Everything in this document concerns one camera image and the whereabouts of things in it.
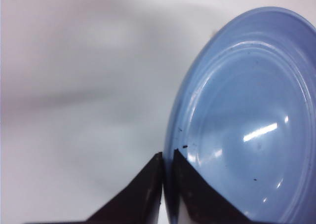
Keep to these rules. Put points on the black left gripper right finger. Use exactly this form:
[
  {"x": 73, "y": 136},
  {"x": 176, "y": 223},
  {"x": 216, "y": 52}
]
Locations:
[{"x": 196, "y": 202}]

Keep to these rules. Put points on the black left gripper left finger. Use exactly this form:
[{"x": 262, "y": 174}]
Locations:
[{"x": 138, "y": 202}]

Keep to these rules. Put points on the blue plastic plate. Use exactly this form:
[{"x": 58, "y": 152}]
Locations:
[{"x": 245, "y": 117}]

